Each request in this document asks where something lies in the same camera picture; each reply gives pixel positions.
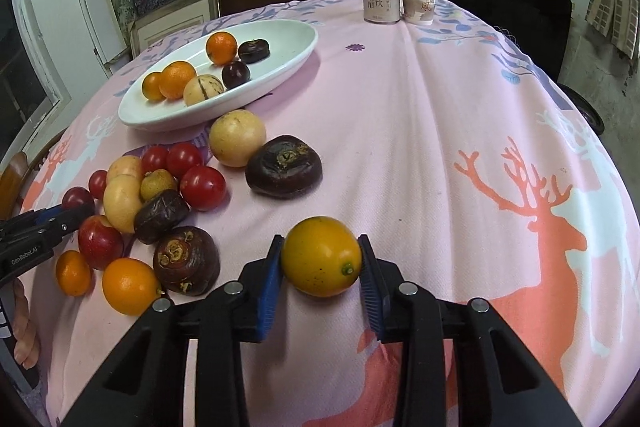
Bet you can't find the dark red plum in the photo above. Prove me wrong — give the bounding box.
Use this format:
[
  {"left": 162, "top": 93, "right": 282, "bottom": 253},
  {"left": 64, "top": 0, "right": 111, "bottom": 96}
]
[{"left": 61, "top": 186, "right": 96, "bottom": 209}]

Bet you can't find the red apple plum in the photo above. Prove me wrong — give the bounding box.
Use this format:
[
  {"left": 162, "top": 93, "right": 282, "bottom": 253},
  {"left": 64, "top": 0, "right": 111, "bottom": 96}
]
[{"left": 78, "top": 215, "right": 124, "bottom": 271}]

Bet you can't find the yellow-orange citrus fruit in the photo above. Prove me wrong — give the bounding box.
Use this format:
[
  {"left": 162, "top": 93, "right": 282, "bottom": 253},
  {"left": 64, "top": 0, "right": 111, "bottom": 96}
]
[{"left": 280, "top": 216, "right": 362, "bottom": 298}]

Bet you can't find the large dark water chestnut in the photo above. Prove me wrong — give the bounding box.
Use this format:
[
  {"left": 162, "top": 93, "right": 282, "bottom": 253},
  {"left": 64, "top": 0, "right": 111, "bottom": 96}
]
[{"left": 245, "top": 135, "right": 323, "bottom": 199}]

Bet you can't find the large yellow round fruit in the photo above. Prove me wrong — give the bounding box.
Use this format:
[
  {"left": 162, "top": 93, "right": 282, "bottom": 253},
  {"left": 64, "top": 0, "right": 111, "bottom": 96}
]
[{"left": 209, "top": 109, "right": 267, "bottom": 168}]

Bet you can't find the wooden chair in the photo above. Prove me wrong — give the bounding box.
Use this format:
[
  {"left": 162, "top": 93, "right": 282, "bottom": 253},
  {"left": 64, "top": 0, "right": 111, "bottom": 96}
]
[{"left": 0, "top": 152, "right": 29, "bottom": 221}]

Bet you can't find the small orange tangerine left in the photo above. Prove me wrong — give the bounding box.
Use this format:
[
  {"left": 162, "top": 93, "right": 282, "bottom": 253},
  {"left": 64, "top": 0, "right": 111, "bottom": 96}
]
[{"left": 54, "top": 251, "right": 93, "bottom": 297}]

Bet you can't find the red cherry tomato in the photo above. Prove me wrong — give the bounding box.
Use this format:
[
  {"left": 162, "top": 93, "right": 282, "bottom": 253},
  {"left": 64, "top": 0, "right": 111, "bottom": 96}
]
[
  {"left": 88, "top": 169, "right": 107, "bottom": 200},
  {"left": 180, "top": 166, "right": 227, "bottom": 211},
  {"left": 166, "top": 142, "right": 204, "bottom": 180},
  {"left": 141, "top": 145, "right": 168, "bottom": 176}
]

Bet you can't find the dark water chestnut front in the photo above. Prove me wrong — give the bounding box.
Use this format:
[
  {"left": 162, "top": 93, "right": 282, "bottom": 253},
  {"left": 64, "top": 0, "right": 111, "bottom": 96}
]
[{"left": 153, "top": 225, "right": 220, "bottom": 297}]

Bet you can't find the yellow oval fruit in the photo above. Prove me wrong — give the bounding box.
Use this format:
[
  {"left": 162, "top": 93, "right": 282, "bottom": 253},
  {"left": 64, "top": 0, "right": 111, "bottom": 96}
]
[
  {"left": 103, "top": 174, "right": 143, "bottom": 234},
  {"left": 106, "top": 155, "right": 143, "bottom": 184}
]

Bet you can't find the yellow oval fruit upper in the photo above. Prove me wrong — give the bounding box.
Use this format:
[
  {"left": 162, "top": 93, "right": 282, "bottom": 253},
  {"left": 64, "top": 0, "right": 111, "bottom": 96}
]
[{"left": 106, "top": 155, "right": 143, "bottom": 184}]

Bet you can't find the orange tangerine front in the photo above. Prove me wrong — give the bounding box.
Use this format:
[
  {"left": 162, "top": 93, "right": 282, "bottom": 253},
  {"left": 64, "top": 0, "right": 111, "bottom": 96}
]
[{"left": 102, "top": 258, "right": 162, "bottom": 317}]

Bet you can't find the small yellow loquat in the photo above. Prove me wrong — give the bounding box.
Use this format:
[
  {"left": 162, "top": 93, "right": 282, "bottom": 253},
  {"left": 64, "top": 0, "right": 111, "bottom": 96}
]
[{"left": 140, "top": 169, "right": 178, "bottom": 202}]

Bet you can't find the pink deer tablecloth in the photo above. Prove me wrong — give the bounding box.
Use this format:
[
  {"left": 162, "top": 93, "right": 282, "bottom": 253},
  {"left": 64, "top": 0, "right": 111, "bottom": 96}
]
[{"left": 23, "top": 0, "right": 639, "bottom": 426}]

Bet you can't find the small orange kumquat plate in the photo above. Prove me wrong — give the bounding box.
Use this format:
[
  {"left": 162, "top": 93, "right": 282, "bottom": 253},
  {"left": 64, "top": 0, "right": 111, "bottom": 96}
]
[{"left": 141, "top": 72, "right": 165, "bottom": 103}]

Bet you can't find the orange tangerine plate left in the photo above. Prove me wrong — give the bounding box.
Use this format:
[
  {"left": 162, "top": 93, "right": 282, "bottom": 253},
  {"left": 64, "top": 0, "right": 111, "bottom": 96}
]
[{"left": 158, "top": 61, "right": 196, "bottom": 101}]

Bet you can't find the striped pepino melon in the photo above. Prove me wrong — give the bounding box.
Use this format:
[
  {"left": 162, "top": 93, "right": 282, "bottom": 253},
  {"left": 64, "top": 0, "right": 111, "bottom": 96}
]
[{"left": 182, "top": 75, "right": 226, "bottom": 106}]

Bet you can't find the dark purple plum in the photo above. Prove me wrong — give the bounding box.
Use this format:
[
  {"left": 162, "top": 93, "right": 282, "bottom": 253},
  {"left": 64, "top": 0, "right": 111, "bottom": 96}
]
[{"left": 221, "top": 60, "right": 250, "bottom": 90}]

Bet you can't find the small dark chestnut on plate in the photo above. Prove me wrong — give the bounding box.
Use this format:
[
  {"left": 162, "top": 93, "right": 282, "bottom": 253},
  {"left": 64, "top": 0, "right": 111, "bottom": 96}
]
[{"left": 238, "top": 39, "right": 270, "bottom": 64}]

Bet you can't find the orange tangerine on plate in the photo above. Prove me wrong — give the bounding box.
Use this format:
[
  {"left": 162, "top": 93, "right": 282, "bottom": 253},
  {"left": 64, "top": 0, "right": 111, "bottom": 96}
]
[{"left": 205, "top": 31, "right": 238, "bottom": 66}]

